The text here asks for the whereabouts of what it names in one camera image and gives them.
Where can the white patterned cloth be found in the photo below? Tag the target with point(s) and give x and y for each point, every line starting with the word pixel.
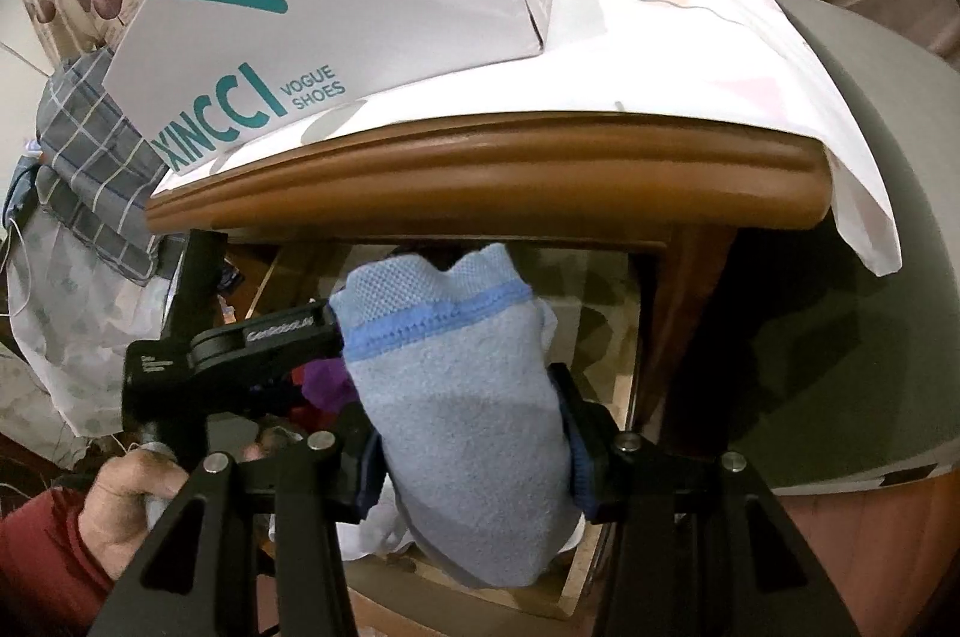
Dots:
pixel 675 51

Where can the white dotted bed sheet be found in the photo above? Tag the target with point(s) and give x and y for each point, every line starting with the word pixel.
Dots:
pixel 67 322

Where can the light wood drawer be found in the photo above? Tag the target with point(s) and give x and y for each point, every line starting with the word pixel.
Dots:
pixel 577 577

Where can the pale white silky underwear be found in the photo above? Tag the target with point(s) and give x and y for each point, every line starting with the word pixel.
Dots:
pixel 367 532

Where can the grey plaid blanket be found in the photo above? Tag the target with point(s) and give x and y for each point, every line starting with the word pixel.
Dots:
pixel 97 179

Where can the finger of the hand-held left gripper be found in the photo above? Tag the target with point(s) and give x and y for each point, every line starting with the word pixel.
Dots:
pixel 285 337

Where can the purple cloth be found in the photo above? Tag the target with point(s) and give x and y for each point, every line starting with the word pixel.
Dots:
pixel 326 385

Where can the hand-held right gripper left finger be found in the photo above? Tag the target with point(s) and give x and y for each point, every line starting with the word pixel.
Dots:
pixel 371 479

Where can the light blue sock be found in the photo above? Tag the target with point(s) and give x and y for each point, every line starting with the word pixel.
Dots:
pixel 465 419

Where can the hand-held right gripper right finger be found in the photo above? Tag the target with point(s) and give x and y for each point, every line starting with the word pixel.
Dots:
pixel 589 487

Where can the grey green upholstered bed frame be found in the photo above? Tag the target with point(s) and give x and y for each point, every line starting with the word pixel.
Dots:
pixel 862 232

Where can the person's left forearm red sleeve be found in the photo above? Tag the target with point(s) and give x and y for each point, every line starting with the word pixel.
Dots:
pixel 37 562

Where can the person's left hand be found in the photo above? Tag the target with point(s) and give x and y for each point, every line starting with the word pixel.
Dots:
pixel 124 502

